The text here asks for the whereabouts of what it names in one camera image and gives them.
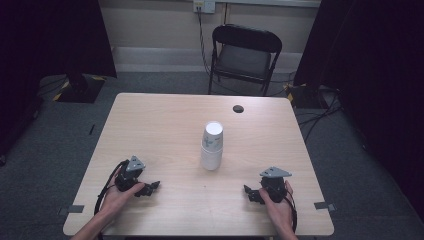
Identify black floor cables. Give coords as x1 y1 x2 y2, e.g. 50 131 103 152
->
295 85 345 142

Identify hand-held gripper black cable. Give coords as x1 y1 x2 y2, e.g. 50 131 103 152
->
283 189 299 234
93 159 130 216

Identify plain white paper cup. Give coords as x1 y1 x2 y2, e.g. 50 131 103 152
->
199 145 224 172

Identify left hand-held gripper black cable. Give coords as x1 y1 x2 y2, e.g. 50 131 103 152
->
93 159 130 216

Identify dark curtain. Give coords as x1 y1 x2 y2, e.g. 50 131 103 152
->
0 0 118 158
292 0 424 223

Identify right hand-held gripper black cable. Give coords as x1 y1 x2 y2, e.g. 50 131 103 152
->
283 189 299 234

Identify black stand base with striped tape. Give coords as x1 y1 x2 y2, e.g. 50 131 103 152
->
285 82 331 110
52 73 108 104

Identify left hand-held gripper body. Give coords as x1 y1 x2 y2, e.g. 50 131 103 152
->
114 155 147 193

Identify white paper cup with print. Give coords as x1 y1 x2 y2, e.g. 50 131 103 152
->
201 120 225 152

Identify grey tape strip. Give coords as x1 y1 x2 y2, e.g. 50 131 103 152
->
313 201 337 213
57 204 85 216

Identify black folding chair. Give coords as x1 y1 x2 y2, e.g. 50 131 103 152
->
207 23 284 97

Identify person's right hand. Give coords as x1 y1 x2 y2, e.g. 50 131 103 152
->
258 180 296 232

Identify black cable from wall socket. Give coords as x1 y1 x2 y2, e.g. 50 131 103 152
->
196 5 214 77

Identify person's left hand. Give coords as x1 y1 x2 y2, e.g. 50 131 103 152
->
99 168 146 218

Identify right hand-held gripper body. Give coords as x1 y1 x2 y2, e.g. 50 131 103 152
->
259 166 293 204

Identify white wall socket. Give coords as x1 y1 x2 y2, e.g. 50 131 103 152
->
192 0 217 15

